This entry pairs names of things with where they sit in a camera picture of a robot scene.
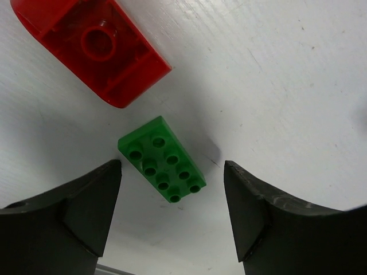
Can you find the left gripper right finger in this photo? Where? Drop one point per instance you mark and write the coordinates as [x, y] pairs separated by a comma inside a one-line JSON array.
[[278, 233]]

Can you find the red curved lego brick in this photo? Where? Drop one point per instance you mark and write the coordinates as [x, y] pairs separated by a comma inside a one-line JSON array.
[[97, 41]]

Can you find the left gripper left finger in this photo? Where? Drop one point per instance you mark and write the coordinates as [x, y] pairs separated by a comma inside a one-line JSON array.
[[63, 230]]

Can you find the green lego plate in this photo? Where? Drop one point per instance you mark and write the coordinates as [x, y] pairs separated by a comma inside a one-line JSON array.
[[154, 150]]

